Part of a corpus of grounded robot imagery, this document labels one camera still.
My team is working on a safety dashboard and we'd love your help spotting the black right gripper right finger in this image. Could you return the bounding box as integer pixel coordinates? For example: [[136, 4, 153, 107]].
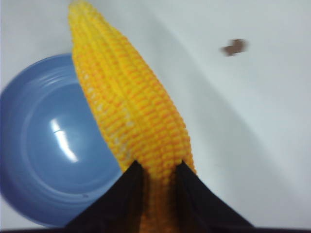
[[174, 162, 254, 229]]

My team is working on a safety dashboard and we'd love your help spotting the small brown table mark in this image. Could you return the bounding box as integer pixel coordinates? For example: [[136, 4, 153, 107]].
[[220, 39, 248, 56]]

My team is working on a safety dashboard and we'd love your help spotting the blue round plate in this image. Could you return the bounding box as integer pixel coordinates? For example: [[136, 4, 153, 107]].
[[0, 53, 121, 227]]

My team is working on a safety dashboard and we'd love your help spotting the yellow corn cob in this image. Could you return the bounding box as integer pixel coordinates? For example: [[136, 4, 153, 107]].
[[68, 0, 194, 233]]

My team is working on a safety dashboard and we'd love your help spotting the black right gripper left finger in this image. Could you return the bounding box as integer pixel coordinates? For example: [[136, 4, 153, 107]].
[[65, 161, 143, 229]]

